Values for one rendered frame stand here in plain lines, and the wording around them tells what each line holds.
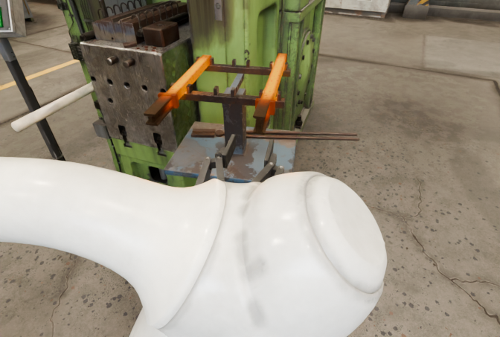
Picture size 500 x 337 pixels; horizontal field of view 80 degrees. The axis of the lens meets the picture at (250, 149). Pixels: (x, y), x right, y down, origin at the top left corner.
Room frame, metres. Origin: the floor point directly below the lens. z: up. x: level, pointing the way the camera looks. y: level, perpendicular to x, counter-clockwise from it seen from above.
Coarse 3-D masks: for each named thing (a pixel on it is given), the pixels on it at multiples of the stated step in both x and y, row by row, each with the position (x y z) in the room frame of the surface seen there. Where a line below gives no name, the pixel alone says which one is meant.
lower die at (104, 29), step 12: (132, 12) 1.31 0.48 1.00; (144, 12) 1.32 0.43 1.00; (156, 12) 1.35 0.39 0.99; (168, 12) 1.39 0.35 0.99; (180, 12) 1.48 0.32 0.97; (96, 24) 1.23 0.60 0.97; (108, 24) 1.21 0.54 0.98; (120, 24) 1.19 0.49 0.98; (132, 24) 1.17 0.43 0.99; (144, 24) 1.23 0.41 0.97; (180, 24) 1.46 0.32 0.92; (96, 36) 1.23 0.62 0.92; (108, 36) 1.21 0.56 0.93; (120, 36) 1.19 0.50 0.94; (132, 36) 1.17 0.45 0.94
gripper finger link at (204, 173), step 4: (208, 156) 0.42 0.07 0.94; (204, 160) 0.41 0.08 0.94; (208, 160) 0.41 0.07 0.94; (204, 164) 0.40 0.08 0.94; (208, 164) 0.40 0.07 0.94; (204, 168) 0.39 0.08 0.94; (208, 168) 0.39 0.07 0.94; (200, 172) 0.38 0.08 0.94; (204, 172) 0.38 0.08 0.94; (208, 172) 0.39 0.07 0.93; (200, 176) 0.37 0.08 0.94; (204, 176) 0.37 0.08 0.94; (208, 176) 0.39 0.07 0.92; (196, 180) 0.36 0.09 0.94; (200, 180) 0.36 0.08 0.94; (204, 180) 0.36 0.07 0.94; (196, 184) 0.35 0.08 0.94
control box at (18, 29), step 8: (0, 0) 1.23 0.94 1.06; (8, 0) 1.24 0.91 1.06; (16, 0) 1.28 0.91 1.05; (8, 8) 1.22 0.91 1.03; (16, 8) 1.26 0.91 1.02; (8, 16) 1.20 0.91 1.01; (16, 16) 1.24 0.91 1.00; (24, 16) 1.29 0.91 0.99; (8, 24) 1.19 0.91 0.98; (16, 24) 1.22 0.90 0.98; (24, 24) 1.26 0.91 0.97; (0, 32) 1.18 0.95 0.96; (8, 32) 1.18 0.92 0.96; (16, 32) 1.20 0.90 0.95; (24, 32) 1.24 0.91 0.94
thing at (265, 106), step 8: (280, 56) 0.96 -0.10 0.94; (280, 64) 0.88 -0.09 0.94; (272, 72) 0.82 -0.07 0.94; (280, 72) 0.82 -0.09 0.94; (272, 80) 0.76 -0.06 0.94; (280, 80) 0.81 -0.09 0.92; (272, 88) 0.71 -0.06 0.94; (264, 96) 0.67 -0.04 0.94; (272, 96) 0.67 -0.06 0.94; (256, 104) 0.63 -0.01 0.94; (264, 104) 0.60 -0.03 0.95; (272, 104) 0.62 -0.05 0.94; (256, 112) 0.57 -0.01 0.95; (264, 112) 0.57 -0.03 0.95; (272, 112) 0.62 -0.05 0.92; (256, 120) 0.55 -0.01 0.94; (264, 120) 0.59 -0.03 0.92; (256, 128) 0.55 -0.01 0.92; (264, 128) 0.56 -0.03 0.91
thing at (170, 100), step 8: (208, 56) 0.96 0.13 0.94; (200, 64) 0.88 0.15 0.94; (208, 64) 0.93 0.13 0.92; (192, 72) 0.82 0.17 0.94; (200, 72) 0.86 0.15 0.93; (184, 80) 0.76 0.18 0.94; (192, 80) 0.79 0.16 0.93; (176, 88) 0.71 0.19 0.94; (184, 88) 0.73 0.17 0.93; (160, 96) 0.66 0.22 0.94; (168, 96) 0.66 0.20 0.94; (176, 96) 0.66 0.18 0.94; (160, 104) 0.62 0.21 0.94; (168, 104) 0.65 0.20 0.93; (176, 104) 0.66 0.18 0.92; (144, 112) 0.58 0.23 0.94; (152, 112) 0.58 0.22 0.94; (160, 112) 0.61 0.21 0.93; (168, 112) 0.63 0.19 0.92; (152, 120) 0.57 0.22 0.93; (160, 120) 0.59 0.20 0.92
